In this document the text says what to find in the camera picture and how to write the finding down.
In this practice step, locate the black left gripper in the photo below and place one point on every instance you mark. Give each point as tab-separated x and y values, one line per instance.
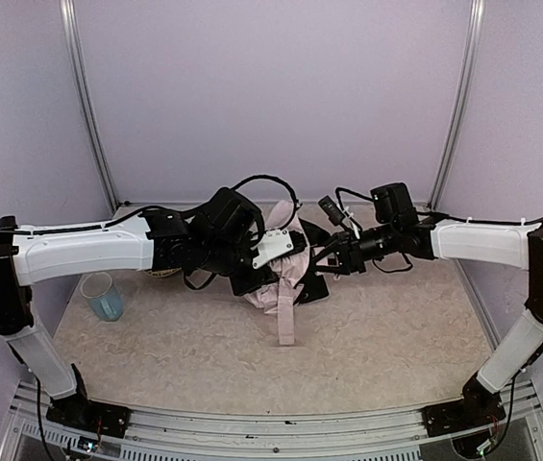
253	280

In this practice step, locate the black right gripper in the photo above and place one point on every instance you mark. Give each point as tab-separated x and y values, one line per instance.
343	254

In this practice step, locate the pink and black umbrella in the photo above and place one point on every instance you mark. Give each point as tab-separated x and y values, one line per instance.
278	298

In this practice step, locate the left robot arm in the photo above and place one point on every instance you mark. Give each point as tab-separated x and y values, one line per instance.
226	236

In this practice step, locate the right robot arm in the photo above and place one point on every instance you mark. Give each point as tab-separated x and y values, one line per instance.
404	230

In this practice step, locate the yellow woven bamboo tray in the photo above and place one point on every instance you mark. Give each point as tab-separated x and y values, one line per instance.
161	274

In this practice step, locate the light blue cup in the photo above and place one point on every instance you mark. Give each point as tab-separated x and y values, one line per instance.
102	296

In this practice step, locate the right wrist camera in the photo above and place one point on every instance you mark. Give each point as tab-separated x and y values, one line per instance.
335	215

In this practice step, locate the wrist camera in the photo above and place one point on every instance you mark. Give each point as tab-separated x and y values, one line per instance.
277	244
335	215

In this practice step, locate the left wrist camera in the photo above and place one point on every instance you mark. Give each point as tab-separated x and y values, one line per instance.
277	244

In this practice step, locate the aluminium front rail frame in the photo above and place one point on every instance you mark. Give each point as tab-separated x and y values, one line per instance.
415	432

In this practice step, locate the right aluminium corner post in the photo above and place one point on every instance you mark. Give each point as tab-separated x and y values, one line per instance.
466	75

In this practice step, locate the aluminium corner post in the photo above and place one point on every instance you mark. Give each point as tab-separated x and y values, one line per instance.
76	56
466	75

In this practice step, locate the left aluminium corner post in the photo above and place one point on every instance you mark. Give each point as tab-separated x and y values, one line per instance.
76	56

